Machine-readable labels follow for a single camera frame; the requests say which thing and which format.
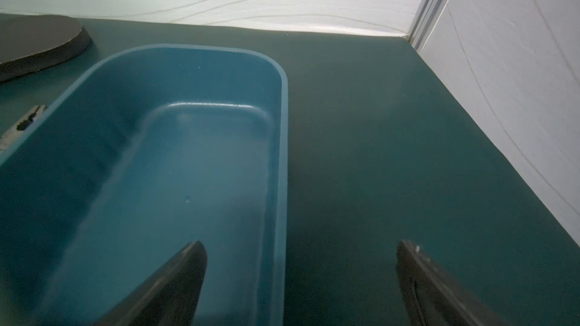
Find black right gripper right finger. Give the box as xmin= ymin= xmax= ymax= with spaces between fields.
xmin=397 ymin=240 xmax=508 ymax=325

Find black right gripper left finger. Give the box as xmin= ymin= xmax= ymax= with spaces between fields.
xmin=95 ymin=241 xmax=208 ymax=325

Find large yellow black pliers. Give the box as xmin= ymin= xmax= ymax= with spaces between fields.
xmin=0 ymin=105 xmax=47 ymax=154

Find teal plastic storage box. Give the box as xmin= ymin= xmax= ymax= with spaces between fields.
xmin=1 ymin=45 xmax=288 ymax=325

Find dark oval stand base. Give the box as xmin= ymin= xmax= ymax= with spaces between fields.
xmin=1 ymin=15 xmax=92 ymax=82

